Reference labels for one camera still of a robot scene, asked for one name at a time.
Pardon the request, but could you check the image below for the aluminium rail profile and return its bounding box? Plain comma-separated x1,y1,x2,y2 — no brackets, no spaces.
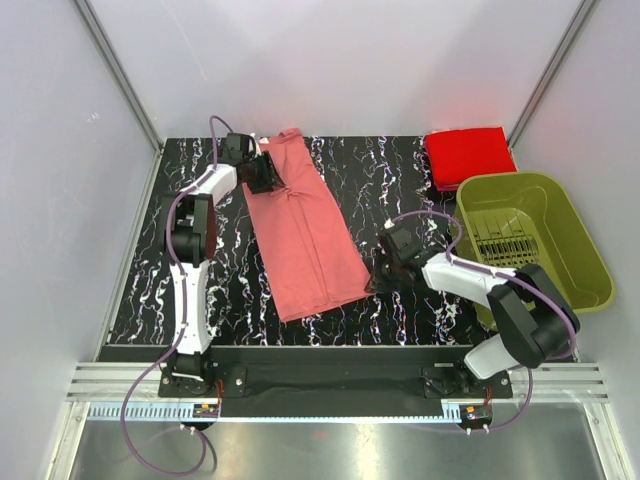
66,362,609,403

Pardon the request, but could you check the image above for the white slotted cable duct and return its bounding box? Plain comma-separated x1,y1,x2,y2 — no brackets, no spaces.
88,401,462,424

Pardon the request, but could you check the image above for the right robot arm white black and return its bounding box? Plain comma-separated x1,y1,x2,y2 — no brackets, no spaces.
366,225,580,397

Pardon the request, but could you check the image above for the olive green plastic basket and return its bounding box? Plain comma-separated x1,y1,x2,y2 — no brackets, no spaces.
455,172,616,314

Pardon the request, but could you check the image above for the right aluminium frame post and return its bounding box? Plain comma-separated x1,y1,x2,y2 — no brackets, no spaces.
507,0,600,150

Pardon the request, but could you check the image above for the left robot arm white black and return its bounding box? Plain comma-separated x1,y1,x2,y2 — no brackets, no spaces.
160,133,284,396

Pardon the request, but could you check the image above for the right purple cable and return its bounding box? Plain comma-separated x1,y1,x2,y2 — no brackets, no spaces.
384,209,579,435

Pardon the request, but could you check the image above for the left aluminium frame post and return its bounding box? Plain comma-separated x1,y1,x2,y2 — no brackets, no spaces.
71,0,164,152

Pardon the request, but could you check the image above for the black marble pattern mat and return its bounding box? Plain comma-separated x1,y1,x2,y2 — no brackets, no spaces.
107,136,490,347

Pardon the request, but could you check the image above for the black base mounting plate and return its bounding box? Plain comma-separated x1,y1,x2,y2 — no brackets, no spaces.
159,346,513,399

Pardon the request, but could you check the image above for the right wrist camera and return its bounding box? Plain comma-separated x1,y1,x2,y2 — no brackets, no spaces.
378,225,423,264

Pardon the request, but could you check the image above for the aluminium frame post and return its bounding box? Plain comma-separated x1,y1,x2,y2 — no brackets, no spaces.
507,0,600,150
71,0,164,152

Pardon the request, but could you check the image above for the folded red t shirt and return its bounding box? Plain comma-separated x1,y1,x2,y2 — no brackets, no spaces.
424,127,517,192

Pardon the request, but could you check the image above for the pink t shirt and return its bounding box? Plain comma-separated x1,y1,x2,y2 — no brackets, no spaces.
244,128,369,323

